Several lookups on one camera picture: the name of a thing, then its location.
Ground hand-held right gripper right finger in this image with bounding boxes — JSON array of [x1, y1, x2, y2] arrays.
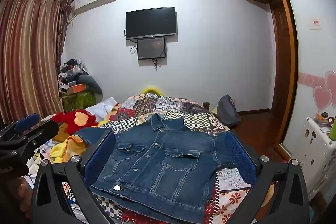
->
[[225, 130, 311, 224]]

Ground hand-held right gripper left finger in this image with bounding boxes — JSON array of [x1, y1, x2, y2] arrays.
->
[[31, 131, 117, 224]]

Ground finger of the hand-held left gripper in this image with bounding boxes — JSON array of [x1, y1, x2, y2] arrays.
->
[[16, 120, 59, 151], [0, 113, 41, 139]]

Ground blue denim jacket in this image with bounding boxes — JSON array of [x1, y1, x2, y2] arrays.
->
[[72, 113, 236, 224]]

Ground person's left hand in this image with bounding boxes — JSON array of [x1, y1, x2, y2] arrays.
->
[[8, 177, 33, 218]]

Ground brown cardboard box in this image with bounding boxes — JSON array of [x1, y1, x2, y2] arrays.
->
[[52, 123, 71, 144]]

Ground red plush toy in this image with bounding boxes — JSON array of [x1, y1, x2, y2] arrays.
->
[[51, 109, 99, 135]]

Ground yellow cloth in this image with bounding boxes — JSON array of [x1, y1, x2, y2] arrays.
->
[[49, 134, 88, 165]]

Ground grey blue backpack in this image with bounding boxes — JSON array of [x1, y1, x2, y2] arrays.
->
[[216, 94, 241, 128]]

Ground white pillow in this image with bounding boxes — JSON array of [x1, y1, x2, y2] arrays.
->
[[85, 97, 119, 120]]

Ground orange box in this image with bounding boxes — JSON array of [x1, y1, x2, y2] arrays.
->
[[67, 84, 87, 95]]

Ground striped brown curtain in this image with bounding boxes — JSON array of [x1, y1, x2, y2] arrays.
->
[[0, 0, 72, 125]]

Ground pile of clutter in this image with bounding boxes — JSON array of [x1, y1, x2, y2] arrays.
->
[[58, 58, 90, 90]]

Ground grey cloth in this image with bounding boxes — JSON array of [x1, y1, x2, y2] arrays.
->
[[78, 75, 103, 95]]

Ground white stickered cabinet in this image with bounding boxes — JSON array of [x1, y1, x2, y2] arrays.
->
[[295, 116, 336, 201]]

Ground patchwork printed blanket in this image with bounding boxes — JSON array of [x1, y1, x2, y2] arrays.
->
[[34, 93, 279, 224]]

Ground yellow plush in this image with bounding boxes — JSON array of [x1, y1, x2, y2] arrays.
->
[[141, 85, 164, 96]]

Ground green bottle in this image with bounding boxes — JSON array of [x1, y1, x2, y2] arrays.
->
[[329, 117, 336, 141]]

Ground pink heart stickers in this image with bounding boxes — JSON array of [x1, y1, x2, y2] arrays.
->
[[298, 70, 336, 114]]

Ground frosted sliding wardrobe door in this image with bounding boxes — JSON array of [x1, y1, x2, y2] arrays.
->
[[278, 0, 336, 157]]

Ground small black wall monitor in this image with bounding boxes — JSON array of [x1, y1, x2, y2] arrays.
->
[[137, 37, 167, 60]]

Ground black wall television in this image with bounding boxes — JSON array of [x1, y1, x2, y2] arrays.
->
[[125, 6, 178, 40]]

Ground white wall label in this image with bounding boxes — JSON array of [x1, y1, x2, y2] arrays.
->
[[308, 18, 322, 30]]

